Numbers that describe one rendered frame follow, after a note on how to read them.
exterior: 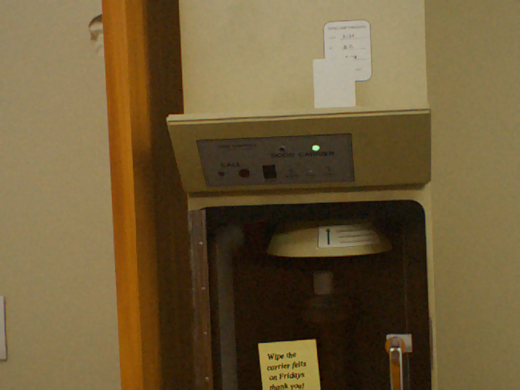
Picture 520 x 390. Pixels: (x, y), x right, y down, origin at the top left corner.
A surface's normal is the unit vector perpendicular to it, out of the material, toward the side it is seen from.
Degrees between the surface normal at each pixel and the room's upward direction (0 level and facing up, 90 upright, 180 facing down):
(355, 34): 90
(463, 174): 90
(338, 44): 90
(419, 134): 135
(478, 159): 90
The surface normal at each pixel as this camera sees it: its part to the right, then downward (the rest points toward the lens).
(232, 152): -0.05, 0.75
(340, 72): -0.09, 0.06
